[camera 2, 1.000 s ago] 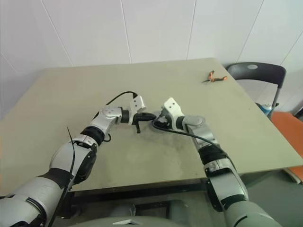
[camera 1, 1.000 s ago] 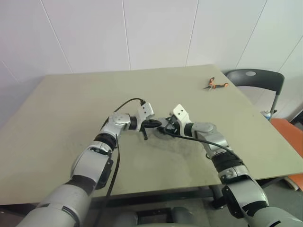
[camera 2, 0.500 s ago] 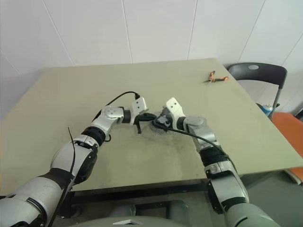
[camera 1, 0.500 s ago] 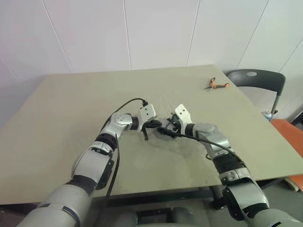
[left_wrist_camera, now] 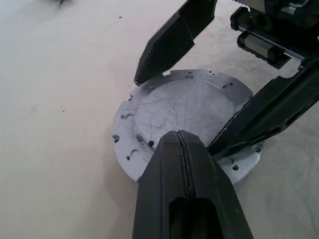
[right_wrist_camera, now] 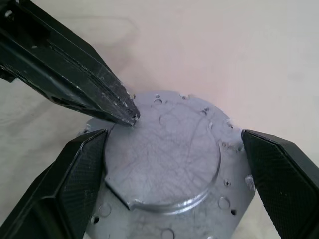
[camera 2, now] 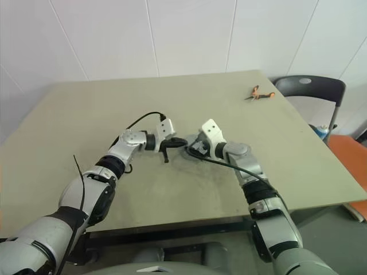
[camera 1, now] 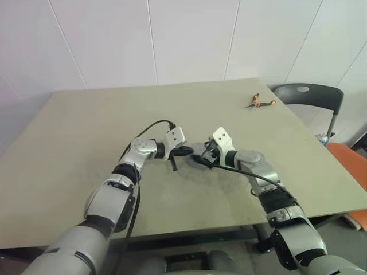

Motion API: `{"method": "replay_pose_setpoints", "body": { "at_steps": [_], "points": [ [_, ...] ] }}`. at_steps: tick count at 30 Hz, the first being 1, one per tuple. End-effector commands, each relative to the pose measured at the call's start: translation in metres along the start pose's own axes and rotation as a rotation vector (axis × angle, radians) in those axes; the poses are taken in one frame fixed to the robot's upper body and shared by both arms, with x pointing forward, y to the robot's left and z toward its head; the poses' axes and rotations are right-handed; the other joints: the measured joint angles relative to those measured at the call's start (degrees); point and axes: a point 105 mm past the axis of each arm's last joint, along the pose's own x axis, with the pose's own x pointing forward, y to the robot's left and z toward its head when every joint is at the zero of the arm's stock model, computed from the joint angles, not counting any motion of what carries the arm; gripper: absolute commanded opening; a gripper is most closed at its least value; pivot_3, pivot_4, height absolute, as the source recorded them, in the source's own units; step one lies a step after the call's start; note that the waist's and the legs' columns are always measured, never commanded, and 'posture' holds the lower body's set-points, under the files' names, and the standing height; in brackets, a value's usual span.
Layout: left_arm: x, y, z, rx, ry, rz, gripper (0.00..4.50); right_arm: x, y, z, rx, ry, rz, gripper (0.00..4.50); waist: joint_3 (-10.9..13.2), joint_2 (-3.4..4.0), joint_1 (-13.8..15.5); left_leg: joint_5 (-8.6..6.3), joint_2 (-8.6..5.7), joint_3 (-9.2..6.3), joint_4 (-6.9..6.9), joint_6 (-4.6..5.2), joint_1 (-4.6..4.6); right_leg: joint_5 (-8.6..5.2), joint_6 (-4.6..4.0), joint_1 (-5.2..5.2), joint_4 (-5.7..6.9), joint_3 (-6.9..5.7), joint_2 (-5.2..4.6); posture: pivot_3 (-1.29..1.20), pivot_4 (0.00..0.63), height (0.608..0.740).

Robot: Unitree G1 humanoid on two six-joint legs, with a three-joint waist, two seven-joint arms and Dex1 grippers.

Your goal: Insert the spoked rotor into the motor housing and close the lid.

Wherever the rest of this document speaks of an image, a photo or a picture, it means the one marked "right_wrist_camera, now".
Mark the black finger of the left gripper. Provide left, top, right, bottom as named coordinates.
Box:
left=18, top=0, right=141, bottom=121
left=0, top=0, right=138, bottom=126

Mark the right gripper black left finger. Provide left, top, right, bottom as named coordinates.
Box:
left=0, top=128, right=109, bottom=239

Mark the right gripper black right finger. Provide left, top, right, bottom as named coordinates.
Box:
left=241, top=129, right=319, bottom=239

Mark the silver round housing lid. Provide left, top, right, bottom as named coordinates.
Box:
left=81, top=90, right=256, bottom=239

